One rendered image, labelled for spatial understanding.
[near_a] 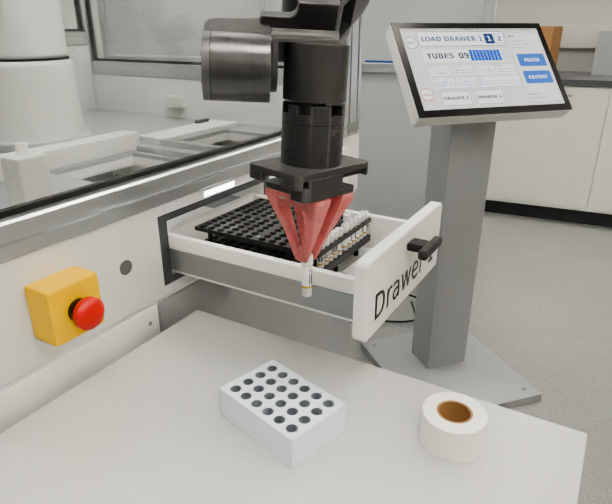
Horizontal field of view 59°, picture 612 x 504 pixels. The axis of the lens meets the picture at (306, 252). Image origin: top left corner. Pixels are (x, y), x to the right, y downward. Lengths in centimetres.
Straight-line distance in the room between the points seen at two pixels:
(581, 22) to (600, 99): 84
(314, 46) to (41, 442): 51
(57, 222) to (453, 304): 149
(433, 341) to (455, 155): 67
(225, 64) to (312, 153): 10
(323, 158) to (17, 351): 44
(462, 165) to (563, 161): 205
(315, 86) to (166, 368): 45
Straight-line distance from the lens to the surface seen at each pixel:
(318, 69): 47
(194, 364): 77
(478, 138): 178
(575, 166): 379
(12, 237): 69
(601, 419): 209
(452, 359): 209
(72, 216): 72
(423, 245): 76
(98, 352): 81
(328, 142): 48
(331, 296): 70
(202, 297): 94
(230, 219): 88
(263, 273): 75
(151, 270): 84
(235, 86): 47
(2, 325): 71
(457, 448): 62
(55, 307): 68
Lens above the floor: 119
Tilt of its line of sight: 23 degrees down
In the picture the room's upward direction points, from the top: straight up
